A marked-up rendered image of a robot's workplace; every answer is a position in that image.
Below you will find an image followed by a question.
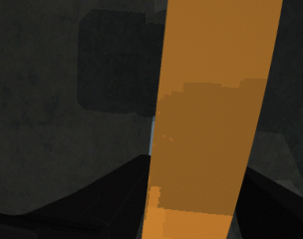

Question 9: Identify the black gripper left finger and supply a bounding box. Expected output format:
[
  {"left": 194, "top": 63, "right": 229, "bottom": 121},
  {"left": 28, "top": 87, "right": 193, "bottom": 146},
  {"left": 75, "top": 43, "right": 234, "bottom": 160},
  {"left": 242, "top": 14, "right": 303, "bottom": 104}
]
[{"left": 0, "top": 154, "right": 151, "bottom": 239}]

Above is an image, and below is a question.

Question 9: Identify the orange bar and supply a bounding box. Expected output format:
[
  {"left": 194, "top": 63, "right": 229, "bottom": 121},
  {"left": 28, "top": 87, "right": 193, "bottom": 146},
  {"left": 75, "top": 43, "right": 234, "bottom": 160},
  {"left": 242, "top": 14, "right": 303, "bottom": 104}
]
[{"left": 143, "top": 0, "right": 283, "bottom": 239}]

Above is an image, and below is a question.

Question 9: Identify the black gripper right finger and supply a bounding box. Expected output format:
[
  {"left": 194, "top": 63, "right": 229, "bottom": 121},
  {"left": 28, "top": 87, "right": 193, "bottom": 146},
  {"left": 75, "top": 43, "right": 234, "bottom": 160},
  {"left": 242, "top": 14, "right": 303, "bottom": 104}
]
[{"left": 235, "top": 167, "right": 303, "bottom": 239}]

